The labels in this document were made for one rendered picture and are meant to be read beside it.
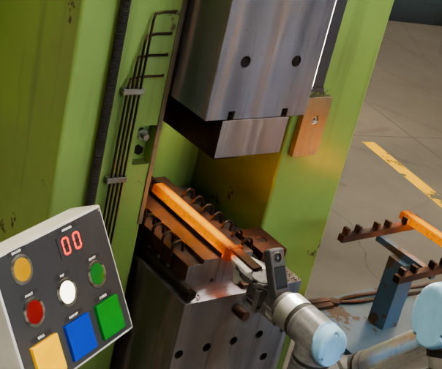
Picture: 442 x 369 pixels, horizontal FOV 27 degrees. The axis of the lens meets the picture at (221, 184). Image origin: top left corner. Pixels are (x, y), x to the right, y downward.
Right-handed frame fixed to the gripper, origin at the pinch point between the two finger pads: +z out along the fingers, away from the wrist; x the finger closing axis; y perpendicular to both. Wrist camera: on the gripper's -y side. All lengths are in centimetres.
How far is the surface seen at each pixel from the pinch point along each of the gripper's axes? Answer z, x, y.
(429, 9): 481, 646, 85
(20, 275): -14, -67, -15
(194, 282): 2.9, -9.4, 7.9
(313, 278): 106, 154, 101
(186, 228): 17.9, -3.3, 1.9
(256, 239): 10.1, 14.6, 3.2
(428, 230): -8, 62, -3
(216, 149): 3.1, -12.4, -28.4
